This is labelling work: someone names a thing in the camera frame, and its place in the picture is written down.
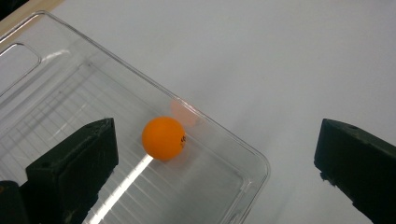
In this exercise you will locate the clear plastic tray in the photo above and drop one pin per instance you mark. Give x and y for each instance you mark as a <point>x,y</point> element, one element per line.
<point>77,93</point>

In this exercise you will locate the orange ball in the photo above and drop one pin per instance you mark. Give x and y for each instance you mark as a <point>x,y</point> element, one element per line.
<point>163,138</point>

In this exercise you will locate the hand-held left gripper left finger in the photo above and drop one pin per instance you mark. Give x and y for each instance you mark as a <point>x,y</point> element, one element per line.
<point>71,168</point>

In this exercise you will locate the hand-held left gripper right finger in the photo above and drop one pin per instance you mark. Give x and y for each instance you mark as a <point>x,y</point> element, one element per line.
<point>358,161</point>

